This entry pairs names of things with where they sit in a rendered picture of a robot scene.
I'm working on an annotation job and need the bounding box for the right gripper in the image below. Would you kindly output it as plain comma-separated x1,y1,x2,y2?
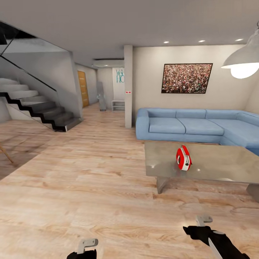
183,226,211,244

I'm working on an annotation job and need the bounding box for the radio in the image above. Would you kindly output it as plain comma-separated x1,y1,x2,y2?
176,146,192,171

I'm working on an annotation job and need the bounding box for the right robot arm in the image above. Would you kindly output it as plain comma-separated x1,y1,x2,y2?
183,215,250,259

